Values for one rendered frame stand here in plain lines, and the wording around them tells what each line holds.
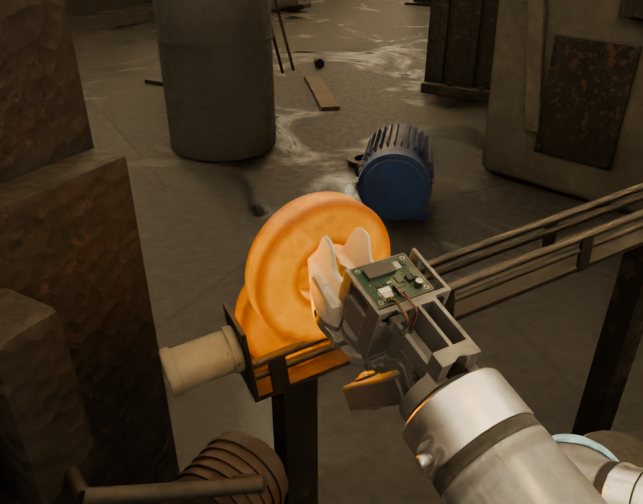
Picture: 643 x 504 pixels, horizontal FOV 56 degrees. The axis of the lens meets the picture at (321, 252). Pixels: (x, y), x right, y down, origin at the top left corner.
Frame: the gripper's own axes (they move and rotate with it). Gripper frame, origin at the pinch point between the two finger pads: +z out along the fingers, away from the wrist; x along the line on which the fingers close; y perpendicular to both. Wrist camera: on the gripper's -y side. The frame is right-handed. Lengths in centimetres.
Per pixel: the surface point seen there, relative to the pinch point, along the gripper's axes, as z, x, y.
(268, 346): 3.5, 2.8, -18.4
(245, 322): 4.9, 5.4, -14.2
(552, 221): 5.2, -45.8, -14.3
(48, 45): 35.2, 17.6, 7.0
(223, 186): 174, -62, -138
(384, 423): 19, -42, -93
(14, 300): 11.5, 27.9, -7.5
